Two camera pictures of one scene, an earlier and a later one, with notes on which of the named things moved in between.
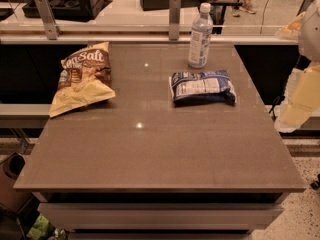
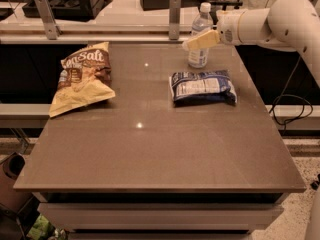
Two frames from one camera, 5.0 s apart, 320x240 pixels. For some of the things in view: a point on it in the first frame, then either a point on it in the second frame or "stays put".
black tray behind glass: (83, 6) stays put
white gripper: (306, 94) → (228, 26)
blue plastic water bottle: (201, 37) stays put
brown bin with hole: (10, 198) stays put
